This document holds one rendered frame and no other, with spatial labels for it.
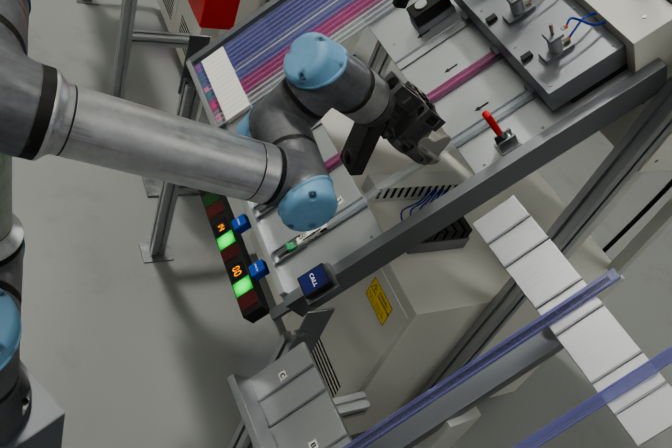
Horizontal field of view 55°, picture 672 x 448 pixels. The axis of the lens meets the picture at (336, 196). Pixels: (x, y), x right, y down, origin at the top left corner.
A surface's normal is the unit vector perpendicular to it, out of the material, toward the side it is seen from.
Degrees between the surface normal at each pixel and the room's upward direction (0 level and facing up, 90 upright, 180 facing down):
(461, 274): 0
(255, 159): 36
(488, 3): 47
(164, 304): 0
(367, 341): 90
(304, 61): 62
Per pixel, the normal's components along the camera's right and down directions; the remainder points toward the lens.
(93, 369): 0.32, -0.70
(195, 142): 0.61, -0.17
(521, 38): -0.41, -0.44
